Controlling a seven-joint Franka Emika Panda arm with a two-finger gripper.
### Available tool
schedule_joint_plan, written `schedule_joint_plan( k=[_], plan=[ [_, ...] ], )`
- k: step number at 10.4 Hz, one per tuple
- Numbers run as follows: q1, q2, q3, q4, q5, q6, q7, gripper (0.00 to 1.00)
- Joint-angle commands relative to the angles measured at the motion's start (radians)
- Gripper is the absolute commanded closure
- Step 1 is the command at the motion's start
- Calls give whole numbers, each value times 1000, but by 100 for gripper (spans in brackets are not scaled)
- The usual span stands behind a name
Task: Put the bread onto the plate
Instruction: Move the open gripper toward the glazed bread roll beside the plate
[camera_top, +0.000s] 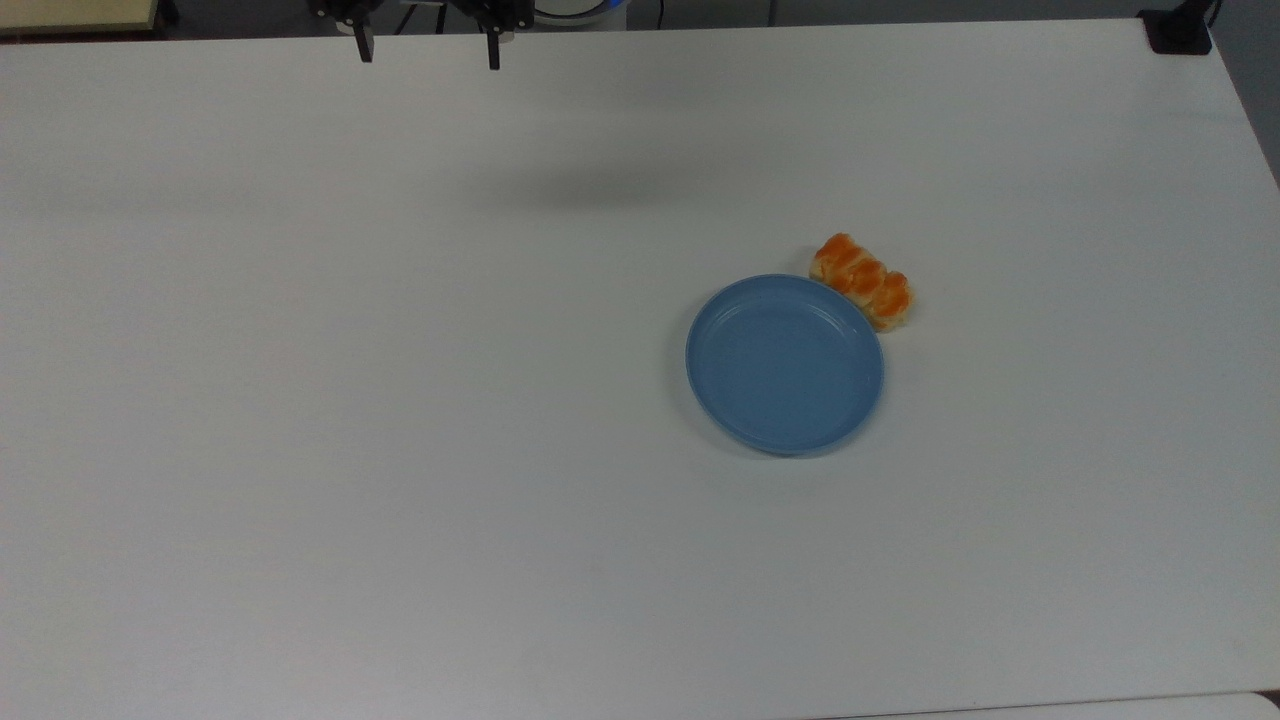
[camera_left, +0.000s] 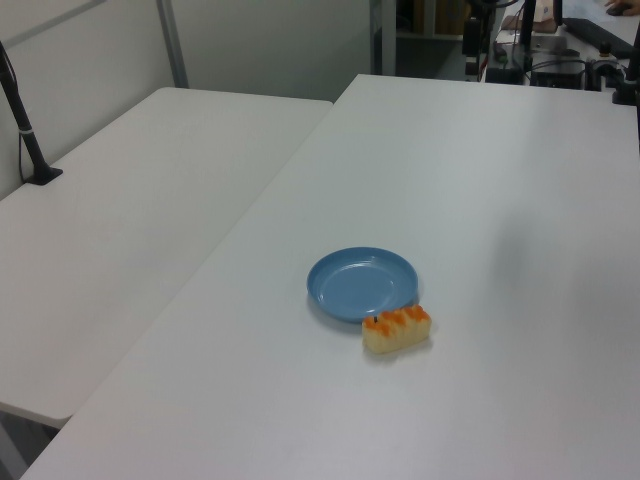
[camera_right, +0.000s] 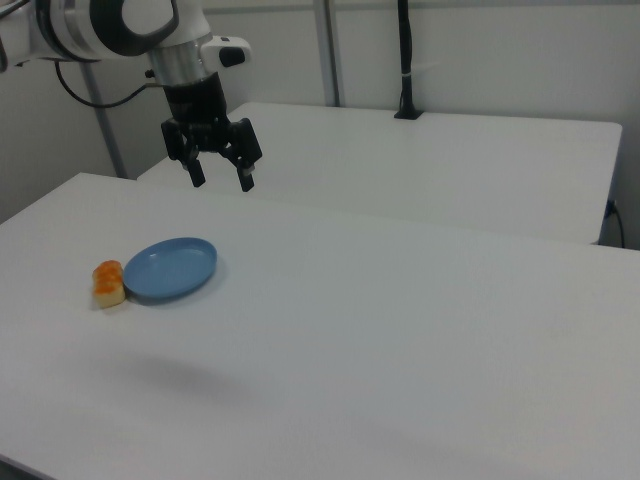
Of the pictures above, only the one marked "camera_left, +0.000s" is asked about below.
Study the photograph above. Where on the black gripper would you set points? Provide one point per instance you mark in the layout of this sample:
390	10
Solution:
471	36

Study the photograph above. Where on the blue round plate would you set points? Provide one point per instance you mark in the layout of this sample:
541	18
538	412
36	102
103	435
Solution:
350	287

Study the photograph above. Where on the bread with orange topping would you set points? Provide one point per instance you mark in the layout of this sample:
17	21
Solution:
395	332

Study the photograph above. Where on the person's hand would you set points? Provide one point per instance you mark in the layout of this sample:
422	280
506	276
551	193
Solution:
622	7

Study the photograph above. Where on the small black box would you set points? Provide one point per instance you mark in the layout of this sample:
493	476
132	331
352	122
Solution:
504	75

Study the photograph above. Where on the grey shelf cabinet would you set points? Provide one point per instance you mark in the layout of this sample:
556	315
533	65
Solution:
425	37

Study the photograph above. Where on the black monitor stand pole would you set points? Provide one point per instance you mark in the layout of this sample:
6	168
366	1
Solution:
526	25

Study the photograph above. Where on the black electronics box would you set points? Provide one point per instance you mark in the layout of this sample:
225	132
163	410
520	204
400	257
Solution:
557	75

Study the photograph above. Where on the black pole with clamp base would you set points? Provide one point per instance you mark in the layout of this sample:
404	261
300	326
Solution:
22	127

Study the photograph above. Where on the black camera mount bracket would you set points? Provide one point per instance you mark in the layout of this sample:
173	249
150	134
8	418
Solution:
602	67

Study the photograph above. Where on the black table clamp mount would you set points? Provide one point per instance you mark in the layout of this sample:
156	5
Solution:
627	85

